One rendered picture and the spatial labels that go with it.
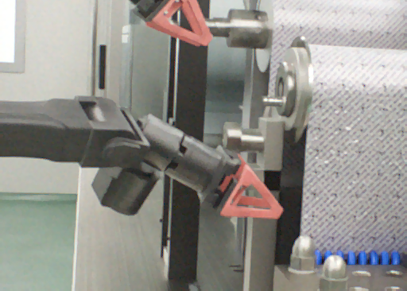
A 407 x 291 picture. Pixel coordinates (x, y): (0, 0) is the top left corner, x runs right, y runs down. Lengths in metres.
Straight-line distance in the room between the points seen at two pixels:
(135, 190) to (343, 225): 0.28
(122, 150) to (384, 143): 0.36
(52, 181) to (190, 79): 5.36
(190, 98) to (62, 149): 0.47
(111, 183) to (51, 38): 5.59
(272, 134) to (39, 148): 0.35
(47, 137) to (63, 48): 5.66
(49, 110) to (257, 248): 0.39
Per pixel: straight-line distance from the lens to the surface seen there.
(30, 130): 0.91
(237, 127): 1.12
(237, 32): 1.32
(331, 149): 1.07
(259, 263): 1.16
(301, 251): 1.00
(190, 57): 1.36
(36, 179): 6.68
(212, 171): 1.00
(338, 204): 1.08
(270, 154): 1.12
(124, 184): 1.02
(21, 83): 6.60
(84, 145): 0.94
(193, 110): 1.36
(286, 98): 1.07
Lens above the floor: 1.30
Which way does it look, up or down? 7 degrees down
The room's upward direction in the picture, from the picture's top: 3 degrees clockwise
